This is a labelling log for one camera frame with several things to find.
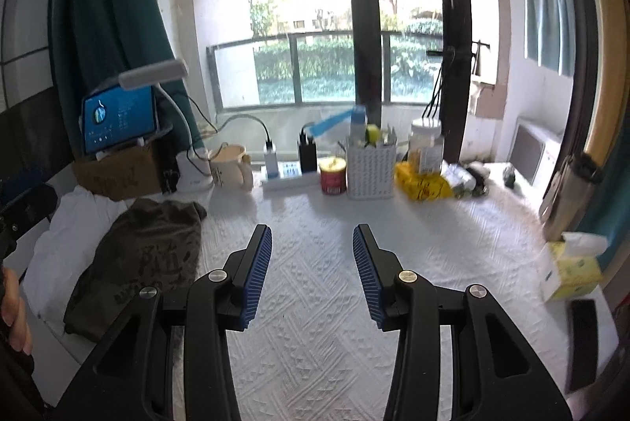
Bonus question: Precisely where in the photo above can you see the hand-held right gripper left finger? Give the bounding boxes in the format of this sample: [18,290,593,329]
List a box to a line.
[54,224,273,421]

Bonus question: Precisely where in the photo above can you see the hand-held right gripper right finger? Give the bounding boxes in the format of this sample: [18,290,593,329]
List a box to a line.
[352,224,574,421]

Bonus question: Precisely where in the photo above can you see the grey-brown printed t-shirt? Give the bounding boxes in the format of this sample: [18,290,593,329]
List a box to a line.
[63,198,208,343]

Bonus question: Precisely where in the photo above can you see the person's left hand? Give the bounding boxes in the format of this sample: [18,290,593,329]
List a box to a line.
[0,267,34,355]

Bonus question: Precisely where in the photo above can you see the white garment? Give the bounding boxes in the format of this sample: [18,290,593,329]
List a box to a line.
[20,185,133,338]

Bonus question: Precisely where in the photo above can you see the white textured tablecloth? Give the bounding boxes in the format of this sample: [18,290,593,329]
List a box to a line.
[30,160,621,421]

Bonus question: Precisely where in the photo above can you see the brown cardboard box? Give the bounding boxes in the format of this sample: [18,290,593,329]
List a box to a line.
[73,144,165,202]

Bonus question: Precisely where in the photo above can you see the red tin can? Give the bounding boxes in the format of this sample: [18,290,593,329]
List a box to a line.
[319,156,348,195]

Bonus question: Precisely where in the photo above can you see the yellow printed bag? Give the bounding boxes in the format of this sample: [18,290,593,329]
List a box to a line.
[395,161,454,201]

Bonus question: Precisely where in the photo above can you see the white power strip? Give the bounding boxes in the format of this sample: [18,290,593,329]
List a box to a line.
[261,161,320,192]

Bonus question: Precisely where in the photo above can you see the white perforated plastic basket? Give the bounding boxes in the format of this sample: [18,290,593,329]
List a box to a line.
[346,133,398,200]

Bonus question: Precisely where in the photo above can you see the cream mug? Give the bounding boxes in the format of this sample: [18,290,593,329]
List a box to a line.
[208,144,254,191]

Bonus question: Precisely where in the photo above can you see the white charger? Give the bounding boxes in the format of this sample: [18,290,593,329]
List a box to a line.
[263,140,279,180]

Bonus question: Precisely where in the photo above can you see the black charger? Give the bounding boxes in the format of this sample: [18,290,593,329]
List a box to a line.
[296,126,318,173]

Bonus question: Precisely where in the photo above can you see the tablet with blue screen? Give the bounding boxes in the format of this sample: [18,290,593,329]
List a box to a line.
[80,85,161,155]

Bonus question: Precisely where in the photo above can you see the clear jar with white lid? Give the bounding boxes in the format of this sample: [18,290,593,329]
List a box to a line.
[408,118,445,176]

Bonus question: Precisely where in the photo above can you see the blue and white carton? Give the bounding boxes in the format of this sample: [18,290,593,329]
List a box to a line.
[312,103,367,141]

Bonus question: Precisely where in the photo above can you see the white desk lamp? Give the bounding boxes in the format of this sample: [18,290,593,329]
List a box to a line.
[118,59,215,193]

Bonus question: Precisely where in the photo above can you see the yellow tissue box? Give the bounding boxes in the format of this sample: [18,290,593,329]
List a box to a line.
[537,231,610,302]

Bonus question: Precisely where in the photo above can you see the glass balcony railing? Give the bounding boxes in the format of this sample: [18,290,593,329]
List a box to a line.
[207,32,444,111]

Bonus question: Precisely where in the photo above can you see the stainless steel container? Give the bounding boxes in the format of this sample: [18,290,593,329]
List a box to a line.
[539,152,604,242]

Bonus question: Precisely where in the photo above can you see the teal curtain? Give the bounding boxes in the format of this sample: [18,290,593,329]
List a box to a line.
[576,160,622,264]
[46,0,205,151]

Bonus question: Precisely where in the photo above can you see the black tablet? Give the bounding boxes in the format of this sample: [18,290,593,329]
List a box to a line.
[565,298,600,395]

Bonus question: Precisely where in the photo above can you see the light blue window curtain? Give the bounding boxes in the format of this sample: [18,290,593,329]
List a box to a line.
[523,0,576,80]

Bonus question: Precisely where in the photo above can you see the yellow curtain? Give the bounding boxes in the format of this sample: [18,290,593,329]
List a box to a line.
[566,0,623,161]

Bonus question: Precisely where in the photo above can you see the black charger cable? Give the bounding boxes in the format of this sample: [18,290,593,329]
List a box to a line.
[184,93,220,136]

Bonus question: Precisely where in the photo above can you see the hanging black cables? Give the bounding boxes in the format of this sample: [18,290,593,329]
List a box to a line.
[424,39,480,121]

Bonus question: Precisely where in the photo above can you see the dark window frame pillar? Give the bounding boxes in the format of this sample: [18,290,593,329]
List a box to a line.
[428,0,473,161]
[342,0,385,121]

